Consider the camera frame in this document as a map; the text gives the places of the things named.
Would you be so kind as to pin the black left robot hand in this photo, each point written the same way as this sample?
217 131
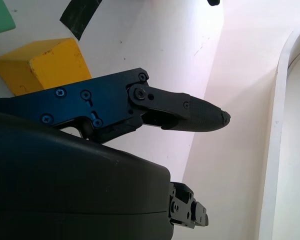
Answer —
213 2

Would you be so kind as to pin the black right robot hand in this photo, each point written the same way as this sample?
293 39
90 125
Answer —
65 187

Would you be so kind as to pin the yellow wooden block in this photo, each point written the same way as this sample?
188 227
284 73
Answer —
57 65

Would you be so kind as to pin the green wooden block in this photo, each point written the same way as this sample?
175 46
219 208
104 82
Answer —
0 17

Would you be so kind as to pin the black tape strip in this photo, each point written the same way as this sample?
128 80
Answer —
77 17

